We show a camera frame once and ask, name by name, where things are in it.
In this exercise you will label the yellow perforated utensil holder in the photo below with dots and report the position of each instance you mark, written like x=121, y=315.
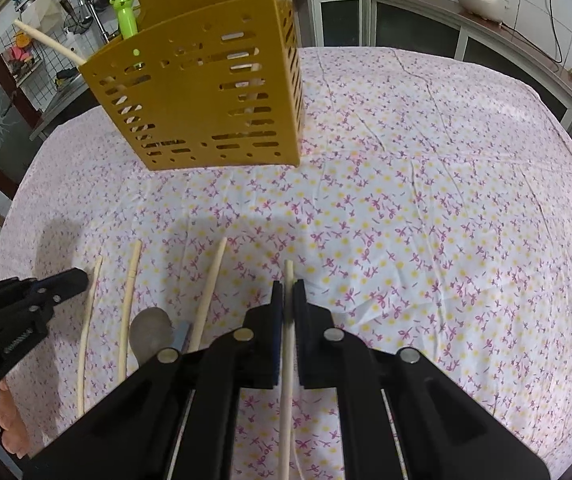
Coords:
x=190, y=110

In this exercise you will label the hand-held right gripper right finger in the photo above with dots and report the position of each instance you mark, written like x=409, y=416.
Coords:
x=302, y=340

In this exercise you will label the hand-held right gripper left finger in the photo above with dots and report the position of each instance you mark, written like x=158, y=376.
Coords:
x=277, y=340

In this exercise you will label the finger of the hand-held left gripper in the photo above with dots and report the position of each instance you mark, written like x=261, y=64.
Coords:
x=63, y=284

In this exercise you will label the kitchen counter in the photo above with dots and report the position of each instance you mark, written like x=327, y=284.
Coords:
x=516, y=35

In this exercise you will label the steel faucet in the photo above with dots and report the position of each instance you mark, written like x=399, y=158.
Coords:
x=96, y=15

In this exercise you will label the person's left hand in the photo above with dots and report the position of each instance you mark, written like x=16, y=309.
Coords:
x=10, y=420

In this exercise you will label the wooden chopstick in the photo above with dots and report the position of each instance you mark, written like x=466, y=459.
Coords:
x=126, y=310
x=88, y=330
x=208, y=295
x=287, y=410
x=50, y=43

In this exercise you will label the metal spoon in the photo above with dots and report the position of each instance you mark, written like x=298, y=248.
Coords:
x=149, y=335

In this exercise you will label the white hanging cloth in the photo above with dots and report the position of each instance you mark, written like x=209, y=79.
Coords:
x=53, y=12

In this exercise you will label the floral tablecloth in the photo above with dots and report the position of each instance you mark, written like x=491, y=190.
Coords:
x=416, y=210

